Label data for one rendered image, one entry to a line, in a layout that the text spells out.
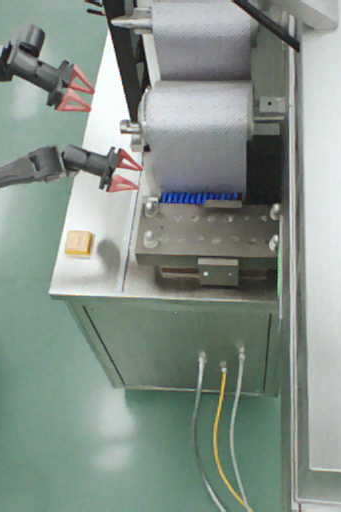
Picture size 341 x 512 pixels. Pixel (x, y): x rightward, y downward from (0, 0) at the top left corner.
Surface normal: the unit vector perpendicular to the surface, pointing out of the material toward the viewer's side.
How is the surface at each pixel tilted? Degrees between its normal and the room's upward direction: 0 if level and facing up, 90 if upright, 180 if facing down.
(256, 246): 0
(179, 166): 90
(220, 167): 90
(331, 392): 0
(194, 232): 0
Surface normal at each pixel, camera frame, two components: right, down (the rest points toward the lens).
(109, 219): -0.11, -0.51
